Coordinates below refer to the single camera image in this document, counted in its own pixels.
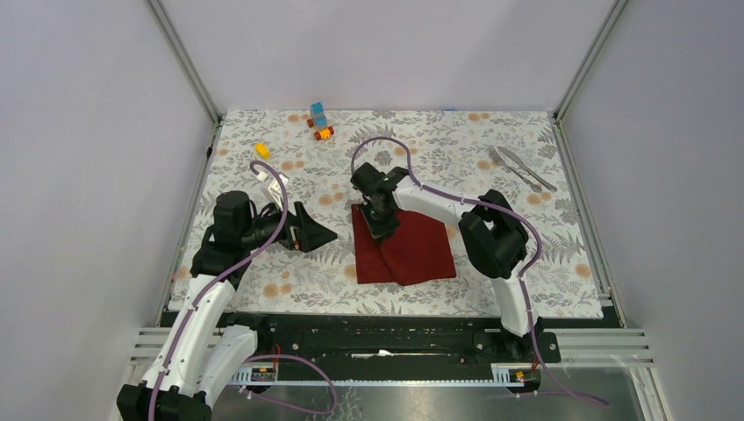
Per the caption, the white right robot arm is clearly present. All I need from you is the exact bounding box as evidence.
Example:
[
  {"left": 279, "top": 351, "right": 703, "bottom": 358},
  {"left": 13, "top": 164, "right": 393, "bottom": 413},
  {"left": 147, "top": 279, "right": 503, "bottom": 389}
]
[{"left": 351, "top": 163, "right": 539, "bottom": 361}]

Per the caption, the blue orange toy car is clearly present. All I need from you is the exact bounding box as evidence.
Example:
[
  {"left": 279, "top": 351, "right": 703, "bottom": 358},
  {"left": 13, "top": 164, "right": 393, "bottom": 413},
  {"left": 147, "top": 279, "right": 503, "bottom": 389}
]
[{"left": 306, "top": 102, "right": 334, "bottom": 140}]

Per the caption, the right aluminium frame post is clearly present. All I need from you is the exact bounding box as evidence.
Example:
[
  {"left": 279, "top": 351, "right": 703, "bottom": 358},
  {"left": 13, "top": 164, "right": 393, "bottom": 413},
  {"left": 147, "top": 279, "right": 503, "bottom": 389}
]
[{"left": 553, "top": 0, "right": 630, "bottom": 121}]

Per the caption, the yellow toy block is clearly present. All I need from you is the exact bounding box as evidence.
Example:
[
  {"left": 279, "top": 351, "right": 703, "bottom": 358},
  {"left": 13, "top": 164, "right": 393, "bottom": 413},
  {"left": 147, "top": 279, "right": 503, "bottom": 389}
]
[{"left": 254, "top": 144, "right": 272, "bottom": 160}]

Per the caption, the silver fork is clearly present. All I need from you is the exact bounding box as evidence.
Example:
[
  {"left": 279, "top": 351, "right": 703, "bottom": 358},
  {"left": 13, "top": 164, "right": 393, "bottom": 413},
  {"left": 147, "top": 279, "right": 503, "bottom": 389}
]
[{"left": 488, "top": 146, "right": 542, "bottom": 193}]

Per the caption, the floral patterned tablecloth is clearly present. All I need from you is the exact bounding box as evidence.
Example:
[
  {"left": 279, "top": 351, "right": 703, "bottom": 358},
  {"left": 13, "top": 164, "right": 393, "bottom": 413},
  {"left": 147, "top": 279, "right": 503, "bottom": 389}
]
[{"left": 166, "top": 111, "right": 603, "bottom": 319}]

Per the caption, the red cloth napkin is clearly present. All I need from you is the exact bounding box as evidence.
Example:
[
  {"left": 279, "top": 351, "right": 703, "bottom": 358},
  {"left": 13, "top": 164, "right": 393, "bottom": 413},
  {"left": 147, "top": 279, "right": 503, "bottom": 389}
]
[{"left": 351, "top": 204, "right": 456, "bottom": 286}]

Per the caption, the silver table knife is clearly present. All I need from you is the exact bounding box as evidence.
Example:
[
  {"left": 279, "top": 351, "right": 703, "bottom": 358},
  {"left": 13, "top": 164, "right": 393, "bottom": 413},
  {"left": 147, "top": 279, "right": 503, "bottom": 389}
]
[{"left": 497, "top": 146, "right": 558, "bottom": 192}]

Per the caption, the slotted cable duct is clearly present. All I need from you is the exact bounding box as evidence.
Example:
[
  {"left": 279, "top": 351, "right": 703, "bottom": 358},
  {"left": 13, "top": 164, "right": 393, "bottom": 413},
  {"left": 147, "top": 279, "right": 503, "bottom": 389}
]
[{"left": 149, "top": 364, "right": 527, "bottom": 389}]

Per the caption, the left aluminium frame post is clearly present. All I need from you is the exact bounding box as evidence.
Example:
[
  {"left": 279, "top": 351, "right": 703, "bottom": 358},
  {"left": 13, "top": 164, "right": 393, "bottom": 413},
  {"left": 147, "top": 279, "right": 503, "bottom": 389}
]
[{"left": 144, "top": 0, "right": 222, "bottom": 125}]

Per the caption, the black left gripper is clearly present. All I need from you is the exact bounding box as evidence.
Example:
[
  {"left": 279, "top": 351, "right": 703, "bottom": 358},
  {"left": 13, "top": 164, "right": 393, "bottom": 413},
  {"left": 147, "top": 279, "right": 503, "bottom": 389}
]
[{"left": 240, "top": 196, "right": 337, "bottom": 252}]

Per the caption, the aluminium frame post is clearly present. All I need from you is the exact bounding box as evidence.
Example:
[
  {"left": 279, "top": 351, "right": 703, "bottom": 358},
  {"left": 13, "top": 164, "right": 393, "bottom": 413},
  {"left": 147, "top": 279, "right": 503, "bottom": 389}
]
[
  {"left": 144, "top": 0, "right": 222, "bottom": 125},
  {"left": 553, "top": 0, "right": 630, "bottom": 121}
]

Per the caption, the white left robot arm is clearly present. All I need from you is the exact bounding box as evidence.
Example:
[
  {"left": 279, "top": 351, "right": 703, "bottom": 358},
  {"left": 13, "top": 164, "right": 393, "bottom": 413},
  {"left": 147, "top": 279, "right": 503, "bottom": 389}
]
[{"left": 116, "top": 190, "right": 338, "bottom": 420}]

